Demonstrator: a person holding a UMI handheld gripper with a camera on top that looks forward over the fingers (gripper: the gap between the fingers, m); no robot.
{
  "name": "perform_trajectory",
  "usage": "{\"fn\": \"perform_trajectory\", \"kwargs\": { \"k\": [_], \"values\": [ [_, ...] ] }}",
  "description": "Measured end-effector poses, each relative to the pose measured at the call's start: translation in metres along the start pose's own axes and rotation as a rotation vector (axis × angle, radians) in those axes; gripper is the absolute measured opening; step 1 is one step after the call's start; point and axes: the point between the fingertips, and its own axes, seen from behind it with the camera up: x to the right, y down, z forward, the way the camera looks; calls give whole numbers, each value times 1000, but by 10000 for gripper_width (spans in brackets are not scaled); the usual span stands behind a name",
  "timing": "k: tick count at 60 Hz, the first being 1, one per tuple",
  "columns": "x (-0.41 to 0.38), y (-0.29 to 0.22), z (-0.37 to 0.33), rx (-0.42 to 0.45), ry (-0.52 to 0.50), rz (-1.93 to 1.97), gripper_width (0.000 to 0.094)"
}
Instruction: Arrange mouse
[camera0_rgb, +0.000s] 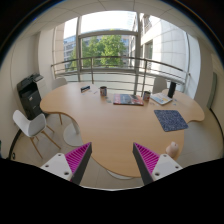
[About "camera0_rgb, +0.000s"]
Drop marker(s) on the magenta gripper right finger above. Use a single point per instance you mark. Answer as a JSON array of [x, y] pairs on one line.
[[153, 166]]

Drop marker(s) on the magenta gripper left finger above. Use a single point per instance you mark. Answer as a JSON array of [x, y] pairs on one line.
[[70, 166]]

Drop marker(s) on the pink computer mouse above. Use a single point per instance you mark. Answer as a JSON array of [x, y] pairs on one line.
[[172, 149]]

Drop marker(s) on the dark speckled mouse pad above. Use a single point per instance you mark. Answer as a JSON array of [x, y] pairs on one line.
[[170, 120]]

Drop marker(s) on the white chair wooden legs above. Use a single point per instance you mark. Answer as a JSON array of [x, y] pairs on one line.
[[31, 128]]

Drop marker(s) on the wooden curved table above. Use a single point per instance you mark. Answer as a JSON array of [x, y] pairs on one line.
[[114, 129]]

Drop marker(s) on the light blue book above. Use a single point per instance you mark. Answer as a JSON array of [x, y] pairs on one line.
[[161, 98]]

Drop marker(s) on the red patterned mug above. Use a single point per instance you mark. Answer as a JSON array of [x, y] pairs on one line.
[[146, 95]]

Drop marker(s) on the colourful magazine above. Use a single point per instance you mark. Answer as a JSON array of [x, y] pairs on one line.
[[127, 99]]

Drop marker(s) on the small dark box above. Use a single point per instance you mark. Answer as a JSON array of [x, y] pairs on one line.
[[85, 88]]

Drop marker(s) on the black office printer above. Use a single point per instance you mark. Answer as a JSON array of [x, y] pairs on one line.
[[29, 95]]

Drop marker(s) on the dark mug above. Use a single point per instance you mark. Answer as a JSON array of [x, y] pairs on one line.
[[103, 91]]

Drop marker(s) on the white chair far right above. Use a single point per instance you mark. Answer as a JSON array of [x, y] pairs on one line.
[[159, 84]]

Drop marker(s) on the white chair far left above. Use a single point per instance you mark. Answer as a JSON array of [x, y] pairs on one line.
[[59, 82]]

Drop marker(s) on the metal balcony railing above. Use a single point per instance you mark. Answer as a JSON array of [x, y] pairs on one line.
[[120, 73]]

